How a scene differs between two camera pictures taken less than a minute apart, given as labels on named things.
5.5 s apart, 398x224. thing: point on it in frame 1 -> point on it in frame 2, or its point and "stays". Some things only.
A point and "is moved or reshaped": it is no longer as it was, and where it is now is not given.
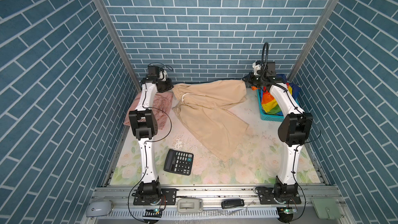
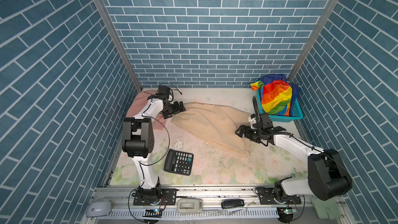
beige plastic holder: [189, 205] stays
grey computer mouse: [99, 208] stays
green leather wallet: [327, 208] stays
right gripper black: [248, 81] -> [248, 128]
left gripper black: [168, 85] -> [176, 109]
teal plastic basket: [269, 117] stays
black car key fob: [232, 203] stays
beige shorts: [205, 106] is moved or reshaped
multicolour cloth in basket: [268, 103] stays
